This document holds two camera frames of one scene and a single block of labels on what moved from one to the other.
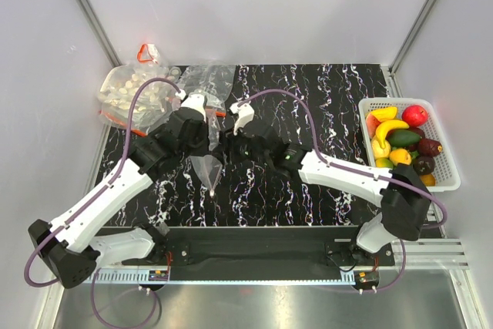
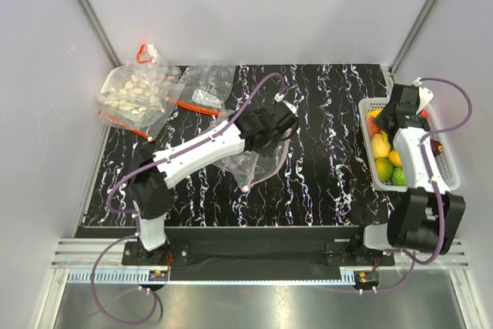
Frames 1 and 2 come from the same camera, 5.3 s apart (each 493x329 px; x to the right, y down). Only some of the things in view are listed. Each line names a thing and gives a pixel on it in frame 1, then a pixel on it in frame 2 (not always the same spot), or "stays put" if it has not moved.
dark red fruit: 429,148 stays put
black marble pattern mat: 316,105 stays put
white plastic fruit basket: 446,169 stays put
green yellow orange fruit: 384,162 stays put
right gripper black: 230,142 -> 379,119
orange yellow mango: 400,156 stays put
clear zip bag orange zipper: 214,82 stays put
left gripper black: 205,148 -> 262,152
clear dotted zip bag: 207,166 -> 248,169
